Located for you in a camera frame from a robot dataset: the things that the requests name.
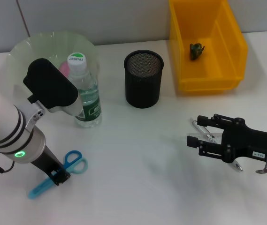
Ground clear bottle green label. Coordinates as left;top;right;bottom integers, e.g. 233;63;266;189
67;52;103;128

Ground yellow plastic bin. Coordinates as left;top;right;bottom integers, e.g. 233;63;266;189
169;0;249;94

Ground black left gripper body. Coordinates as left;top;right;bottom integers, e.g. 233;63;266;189
31;146;63;178

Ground clear plastic ruler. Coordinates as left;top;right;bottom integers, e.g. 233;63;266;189
187;132;223;143

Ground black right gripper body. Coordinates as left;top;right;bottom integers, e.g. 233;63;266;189
220;118;267;166

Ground blue teal scissors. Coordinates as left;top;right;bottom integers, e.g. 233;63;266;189
28;150;89;200

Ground pink peach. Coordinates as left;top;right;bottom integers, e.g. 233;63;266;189
58;61;71;77

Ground pale green glass fruit bowl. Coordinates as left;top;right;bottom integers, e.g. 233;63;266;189
6;30;100;104

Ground black mesh pen holder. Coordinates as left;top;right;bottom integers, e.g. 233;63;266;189
123;49;164;109

